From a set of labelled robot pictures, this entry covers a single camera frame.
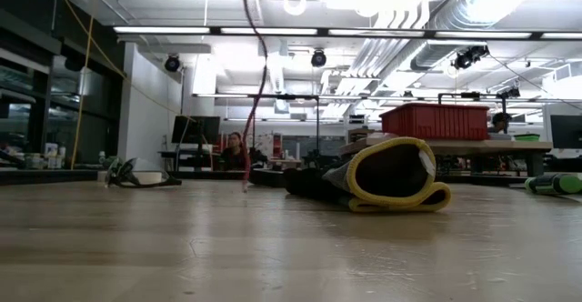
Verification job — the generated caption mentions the red cord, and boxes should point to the red cord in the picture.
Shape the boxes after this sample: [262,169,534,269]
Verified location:
[239,0,270,194]

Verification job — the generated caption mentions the small black grey device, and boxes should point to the small black grey device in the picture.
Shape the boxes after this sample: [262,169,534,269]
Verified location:
[248,167,287,189]

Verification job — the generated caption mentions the person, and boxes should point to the person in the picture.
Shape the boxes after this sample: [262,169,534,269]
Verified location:
[219,131,250,172]
[490,111,514,136]

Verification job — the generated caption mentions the black computer monitor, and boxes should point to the black computer monitor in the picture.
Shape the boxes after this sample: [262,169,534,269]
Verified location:
[171,115,222,146]
[549,114,582,151]

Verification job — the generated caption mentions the black glove yellow cuff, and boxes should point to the black glove yellow cuff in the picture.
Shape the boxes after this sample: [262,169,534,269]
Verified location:
[284,136,453,215]

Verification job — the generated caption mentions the long white light bar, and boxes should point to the long white light bar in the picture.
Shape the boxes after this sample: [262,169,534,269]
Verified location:
[113,25,582,40]

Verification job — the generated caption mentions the round white ceiling lamp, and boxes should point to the round white ceiling lamp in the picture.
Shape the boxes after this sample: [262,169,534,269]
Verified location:
[283,0,307,17]

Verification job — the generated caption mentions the red plastic bin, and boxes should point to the red plastic bin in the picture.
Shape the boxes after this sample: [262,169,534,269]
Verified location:
[379,102,490,142]

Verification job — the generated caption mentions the white round bowl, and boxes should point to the white round bowl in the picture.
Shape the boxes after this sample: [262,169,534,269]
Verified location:
[131,170,164,186]

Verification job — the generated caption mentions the wooden workbench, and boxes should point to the wooden workbench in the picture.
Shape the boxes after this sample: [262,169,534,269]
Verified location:
[338,131,555,178]

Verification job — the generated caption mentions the black ceiling spotlight cluster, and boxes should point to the black ceiling spotlight cluster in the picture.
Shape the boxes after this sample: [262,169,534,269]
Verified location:
[452,45,491,71]

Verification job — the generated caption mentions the white bottles on shelf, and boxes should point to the white bottles on shelf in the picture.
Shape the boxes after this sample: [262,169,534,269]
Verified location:
[43,142,67,171]

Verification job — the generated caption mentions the green black screwdriver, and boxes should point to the green black screwdriver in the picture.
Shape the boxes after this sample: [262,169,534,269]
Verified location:
[524,173,582,197]

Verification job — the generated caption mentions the black metal station frame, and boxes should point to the black metal station frame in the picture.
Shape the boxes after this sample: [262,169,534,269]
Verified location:
[247,93,321,157]

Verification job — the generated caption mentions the clear safety glasses black frame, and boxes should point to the clear safety glasses black frame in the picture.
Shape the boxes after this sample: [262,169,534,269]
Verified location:
[105,156,183,190]

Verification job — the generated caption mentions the yellow hanging cable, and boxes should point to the yellow hanging cable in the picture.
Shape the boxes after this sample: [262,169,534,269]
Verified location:
[50,0,201,172]

